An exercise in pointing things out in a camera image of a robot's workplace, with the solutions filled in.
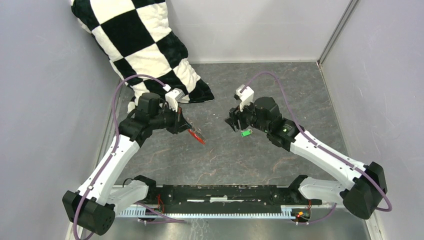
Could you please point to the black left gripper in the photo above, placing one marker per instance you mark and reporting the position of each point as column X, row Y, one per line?
column 180, row 123

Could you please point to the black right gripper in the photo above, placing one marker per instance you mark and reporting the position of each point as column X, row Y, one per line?
column 235, row 114

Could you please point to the metal key holder red handle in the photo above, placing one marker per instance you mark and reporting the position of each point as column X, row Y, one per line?
column 196, row 133

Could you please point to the small green object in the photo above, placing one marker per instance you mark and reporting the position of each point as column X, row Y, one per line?
column 246, row 133

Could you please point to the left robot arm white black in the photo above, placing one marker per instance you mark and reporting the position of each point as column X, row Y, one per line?
column 109, row 165

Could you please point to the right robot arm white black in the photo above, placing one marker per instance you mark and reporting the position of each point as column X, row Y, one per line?
column 324, row 159

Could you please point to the black white checkered pillow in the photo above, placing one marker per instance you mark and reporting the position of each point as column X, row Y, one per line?
column 141, row 47

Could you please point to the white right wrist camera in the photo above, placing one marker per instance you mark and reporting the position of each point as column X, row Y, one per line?
column 245, row 95

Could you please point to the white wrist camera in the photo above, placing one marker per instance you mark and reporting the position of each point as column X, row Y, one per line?
column 245, row 95
column 172, row 98

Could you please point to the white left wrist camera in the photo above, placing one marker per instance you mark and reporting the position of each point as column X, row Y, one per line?
column 172, row 98

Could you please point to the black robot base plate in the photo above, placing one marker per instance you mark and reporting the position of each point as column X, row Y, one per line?
column 225, row 199

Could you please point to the aluminium frame rail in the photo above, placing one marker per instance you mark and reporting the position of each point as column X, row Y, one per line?
column 235, row 200

